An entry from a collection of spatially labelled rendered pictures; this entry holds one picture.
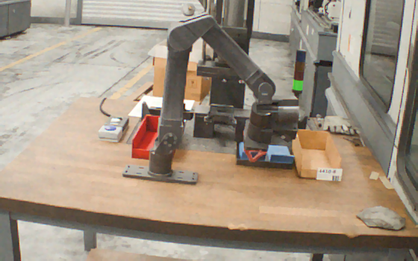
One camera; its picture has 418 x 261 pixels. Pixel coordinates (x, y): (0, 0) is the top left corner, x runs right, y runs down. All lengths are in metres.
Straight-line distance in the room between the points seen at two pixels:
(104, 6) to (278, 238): 10.38
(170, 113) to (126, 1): 9.95
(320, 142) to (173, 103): 0.60
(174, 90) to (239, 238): 0.41
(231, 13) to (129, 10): 9.61
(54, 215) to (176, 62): 0.49
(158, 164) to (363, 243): 0.57
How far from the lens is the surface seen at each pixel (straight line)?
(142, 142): 1.68
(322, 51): 4.80
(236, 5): 1.69
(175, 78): 1.35
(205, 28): 1.31
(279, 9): 10.94
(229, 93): 2.00
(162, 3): 11.10
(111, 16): 11.39
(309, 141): 1.76
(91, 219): 1.27
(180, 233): 1.24
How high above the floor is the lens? 1.47
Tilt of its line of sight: 17 degrees down
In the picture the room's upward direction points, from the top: 5 degrees clockwise
